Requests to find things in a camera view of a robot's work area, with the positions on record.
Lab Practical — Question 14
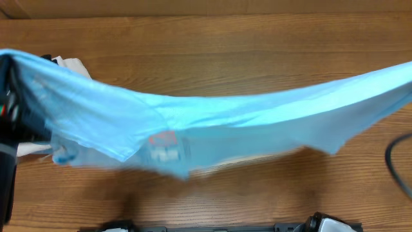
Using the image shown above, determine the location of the light blue t-shirt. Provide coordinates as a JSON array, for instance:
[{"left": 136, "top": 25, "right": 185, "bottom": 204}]
[{"left": 1, "top": 49, "right": 411, "bottom": 178}]

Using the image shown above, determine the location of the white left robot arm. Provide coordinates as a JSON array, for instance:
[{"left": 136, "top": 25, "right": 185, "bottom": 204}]
[{"left": 1, "top": 55, "right": 51, "bottom": 226}]

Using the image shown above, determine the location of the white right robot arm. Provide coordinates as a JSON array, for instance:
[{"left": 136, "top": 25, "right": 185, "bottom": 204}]
[{"left": 303, "top": 212, "right": 364, "bottom": 232}]

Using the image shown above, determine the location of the beige folded garment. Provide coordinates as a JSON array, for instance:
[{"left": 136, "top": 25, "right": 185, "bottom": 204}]
[{"left": 17, "top": 56, "right": 91, "bottom": 157}]

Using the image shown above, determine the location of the black folded garment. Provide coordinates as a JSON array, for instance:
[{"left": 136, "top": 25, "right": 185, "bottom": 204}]
[{"left": 41, "top": 54, "right": 58, "bottom": 64}]

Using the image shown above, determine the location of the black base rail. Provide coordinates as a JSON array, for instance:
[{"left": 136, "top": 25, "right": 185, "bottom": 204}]
[{"left": 78, "top": 220, "right": 305, "bottom": 232}]

